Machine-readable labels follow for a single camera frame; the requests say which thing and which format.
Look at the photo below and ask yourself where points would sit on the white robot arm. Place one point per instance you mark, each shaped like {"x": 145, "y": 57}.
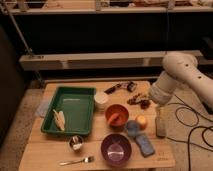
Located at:
{"x": 181, "y": 67}

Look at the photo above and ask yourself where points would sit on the white plastic cup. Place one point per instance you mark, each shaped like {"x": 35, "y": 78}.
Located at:
{"x": 101, "y": 100}

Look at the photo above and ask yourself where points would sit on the yellow red apple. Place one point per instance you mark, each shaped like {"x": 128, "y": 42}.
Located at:
{"x": 142, "y": 121}

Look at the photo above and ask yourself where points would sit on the small metal cup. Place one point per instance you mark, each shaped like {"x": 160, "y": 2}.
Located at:
{"x": 76, "y": 142}

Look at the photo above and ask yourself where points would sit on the orange carrot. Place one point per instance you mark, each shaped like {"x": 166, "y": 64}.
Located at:
{"x": 112, "y": 118}

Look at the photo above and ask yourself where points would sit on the green plastic tray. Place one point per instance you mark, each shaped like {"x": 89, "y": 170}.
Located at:
{"x": 77, "y": 104}

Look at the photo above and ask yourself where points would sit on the bunch of dark grapes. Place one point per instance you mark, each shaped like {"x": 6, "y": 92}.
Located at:
{"x": 141, "y": 99}

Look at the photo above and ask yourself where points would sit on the wooden shelf beam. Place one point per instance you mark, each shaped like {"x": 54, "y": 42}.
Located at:
{"x": 91, "y": 60}

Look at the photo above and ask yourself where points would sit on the orange plastic bowl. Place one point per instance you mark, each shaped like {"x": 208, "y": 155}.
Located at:
{"x": 121, "y": 110}

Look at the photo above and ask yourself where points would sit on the blue round sponge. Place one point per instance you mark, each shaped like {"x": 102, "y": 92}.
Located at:
{"x": 132, "y": 128}

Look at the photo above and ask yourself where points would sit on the pale corn cob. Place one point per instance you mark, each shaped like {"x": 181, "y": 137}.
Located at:
{"x": 59, "y": 120}

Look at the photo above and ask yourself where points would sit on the grey rectangular block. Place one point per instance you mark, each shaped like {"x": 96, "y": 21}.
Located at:
{"x": 160, "y": 124}

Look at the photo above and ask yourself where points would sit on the purple plastic bowl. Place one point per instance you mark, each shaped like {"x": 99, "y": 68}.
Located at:
{"x": 116, "y": 150}

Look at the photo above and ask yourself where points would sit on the blue rectangular sponge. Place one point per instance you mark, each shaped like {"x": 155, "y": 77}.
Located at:
{"x": 145, "y": 145}

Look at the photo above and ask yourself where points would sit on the silver metal fork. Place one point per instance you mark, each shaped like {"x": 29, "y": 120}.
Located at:
{"x": 84, "y": 160}

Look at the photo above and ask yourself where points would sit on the black handled tool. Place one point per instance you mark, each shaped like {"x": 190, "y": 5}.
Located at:
{"x": 130, "y": 86}

